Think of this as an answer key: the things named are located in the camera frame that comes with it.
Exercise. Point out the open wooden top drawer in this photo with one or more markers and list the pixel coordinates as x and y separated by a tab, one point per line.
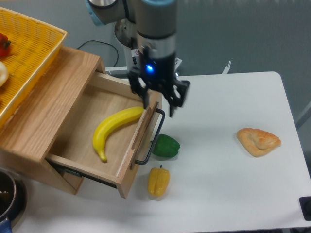
73	150

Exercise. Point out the white round food item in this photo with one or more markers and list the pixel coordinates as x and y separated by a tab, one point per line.
4	74

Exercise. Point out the toasted bread piece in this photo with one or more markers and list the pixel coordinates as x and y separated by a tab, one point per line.
257	142

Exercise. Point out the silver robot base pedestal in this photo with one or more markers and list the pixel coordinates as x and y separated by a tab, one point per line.
126	34

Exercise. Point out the yellow banana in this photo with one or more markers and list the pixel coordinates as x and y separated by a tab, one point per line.
111	124

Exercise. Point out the green bell pepper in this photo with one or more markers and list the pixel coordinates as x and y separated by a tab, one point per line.
166	146

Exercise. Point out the yellow bell pepper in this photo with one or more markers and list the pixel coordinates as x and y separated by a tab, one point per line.
158	181

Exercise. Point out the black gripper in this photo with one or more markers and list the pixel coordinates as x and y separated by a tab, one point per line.
156	72

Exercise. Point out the wooden drawer cabinet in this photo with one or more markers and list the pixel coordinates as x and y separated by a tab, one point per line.
27	137

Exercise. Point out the black corner object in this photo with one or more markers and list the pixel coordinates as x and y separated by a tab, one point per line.
305	204

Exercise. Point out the black metal drawer handle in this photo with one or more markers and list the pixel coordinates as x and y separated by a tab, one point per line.
153	142

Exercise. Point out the dark metal pot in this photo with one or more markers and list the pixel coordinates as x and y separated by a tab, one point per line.
13	200

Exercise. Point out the yellow plastic basket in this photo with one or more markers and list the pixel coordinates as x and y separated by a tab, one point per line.
34	45

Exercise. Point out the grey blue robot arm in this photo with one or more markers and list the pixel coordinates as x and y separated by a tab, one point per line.
154	24

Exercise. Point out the red bell pepper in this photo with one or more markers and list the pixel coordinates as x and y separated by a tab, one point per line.
5	46

